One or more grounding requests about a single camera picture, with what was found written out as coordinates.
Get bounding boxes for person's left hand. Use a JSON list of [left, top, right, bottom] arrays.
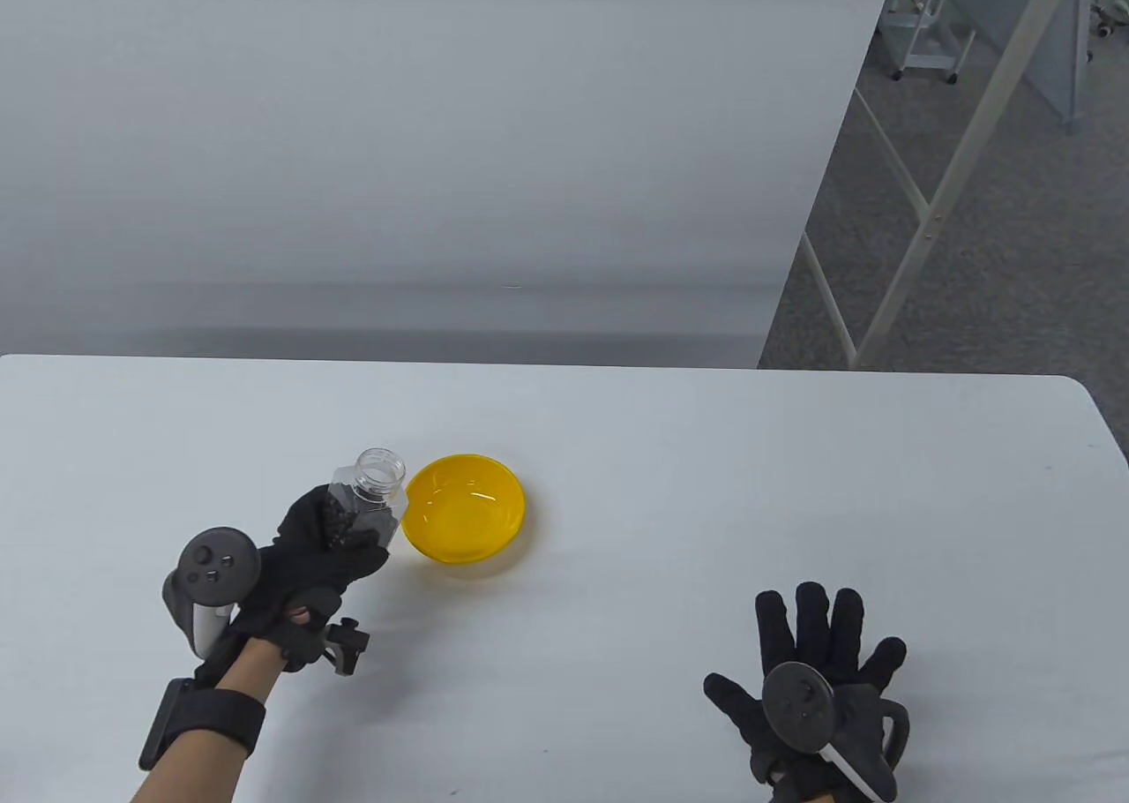
[[231, 484, 391, 672]]

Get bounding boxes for person's right hand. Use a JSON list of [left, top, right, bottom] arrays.
[[703, 582, 909, 803]]

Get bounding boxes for clear plastic bottle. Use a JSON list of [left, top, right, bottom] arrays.
[[326, 448, 409, 552]]

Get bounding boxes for person's left forearm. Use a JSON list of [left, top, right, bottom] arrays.
[[132, 637, 285, 803]]

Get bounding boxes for grey right hand controller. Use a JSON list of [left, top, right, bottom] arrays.
[[760, 661, 912, 802]]

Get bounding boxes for grey hand controller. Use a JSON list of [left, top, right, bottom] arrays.
[[161, 528, 263, 658], [760, 661, 912, 802]]

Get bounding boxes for yellow plastic bowl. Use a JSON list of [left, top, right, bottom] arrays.
[[401, 454, 527, 565]]

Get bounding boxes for grey left hand controller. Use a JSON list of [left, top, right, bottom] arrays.
[[161, 528, 263, 658]]

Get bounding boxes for white wheeled cart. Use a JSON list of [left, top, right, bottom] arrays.
[[876, 0, 977, 86]]

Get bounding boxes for grey partition panel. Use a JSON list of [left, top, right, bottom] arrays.
[[907, 0, 1093, 126]]

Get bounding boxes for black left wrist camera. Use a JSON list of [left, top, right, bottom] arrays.
[[319, 617, 371, 679]]

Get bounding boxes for black left wrist strap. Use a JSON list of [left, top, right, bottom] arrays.
[[138, 677, 268, 771]]

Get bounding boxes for white metal table frame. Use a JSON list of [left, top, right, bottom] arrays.
[[798, 0, 1095, 371]]

